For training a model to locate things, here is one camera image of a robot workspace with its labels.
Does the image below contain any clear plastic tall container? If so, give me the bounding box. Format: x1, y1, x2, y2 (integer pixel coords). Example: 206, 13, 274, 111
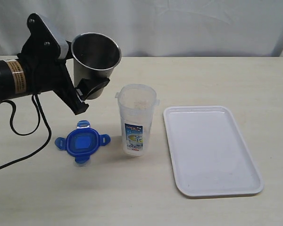
115, 84, 159, 157

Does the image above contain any white backdrop curtain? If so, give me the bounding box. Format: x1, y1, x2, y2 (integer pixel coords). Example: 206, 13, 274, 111
0, 0, 283, 57

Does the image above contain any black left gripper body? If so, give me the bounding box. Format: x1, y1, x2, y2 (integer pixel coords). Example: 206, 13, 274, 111
17, 13, 89, 115

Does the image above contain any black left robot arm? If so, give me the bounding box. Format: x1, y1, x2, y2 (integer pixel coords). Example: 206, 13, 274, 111
0, 13, 110, 115

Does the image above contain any blue plastic lid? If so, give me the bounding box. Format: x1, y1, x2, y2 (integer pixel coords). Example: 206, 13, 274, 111
55, 120, 111, 165

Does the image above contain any stainless steel cup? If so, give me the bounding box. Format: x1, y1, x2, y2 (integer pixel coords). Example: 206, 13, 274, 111
71, 32, 122, 87

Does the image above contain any white plastic tray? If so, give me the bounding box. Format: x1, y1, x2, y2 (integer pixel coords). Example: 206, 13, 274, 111
163, 105, 264, 198

